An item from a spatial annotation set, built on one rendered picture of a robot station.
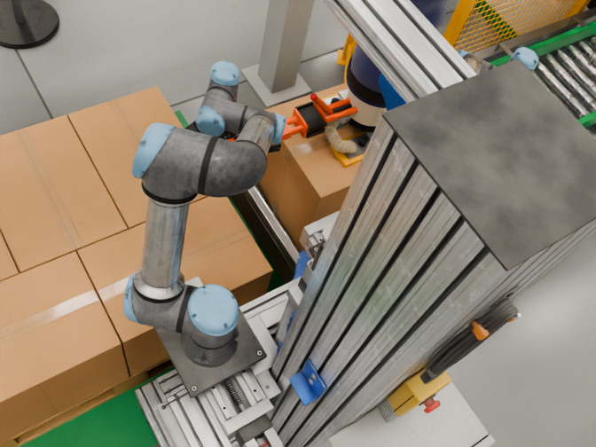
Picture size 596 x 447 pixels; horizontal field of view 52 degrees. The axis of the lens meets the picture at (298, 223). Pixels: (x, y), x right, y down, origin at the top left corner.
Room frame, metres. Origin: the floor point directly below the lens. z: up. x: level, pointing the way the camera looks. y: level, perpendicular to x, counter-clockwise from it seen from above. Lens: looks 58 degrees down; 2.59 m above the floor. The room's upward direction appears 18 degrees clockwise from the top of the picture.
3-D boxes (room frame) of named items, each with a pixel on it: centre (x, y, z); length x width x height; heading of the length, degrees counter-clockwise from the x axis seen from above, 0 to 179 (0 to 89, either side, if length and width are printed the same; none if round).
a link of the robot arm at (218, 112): (1.00, 0.27, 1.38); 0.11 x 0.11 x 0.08; 4
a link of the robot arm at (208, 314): (0.54, 0.13, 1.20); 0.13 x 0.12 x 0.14; 94
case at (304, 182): (1.50, -0.11, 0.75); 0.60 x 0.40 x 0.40; 136
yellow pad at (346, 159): (1.45, -0.17, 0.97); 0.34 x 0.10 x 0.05; 135
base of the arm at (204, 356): (0.54, 0.12, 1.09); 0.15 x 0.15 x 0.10
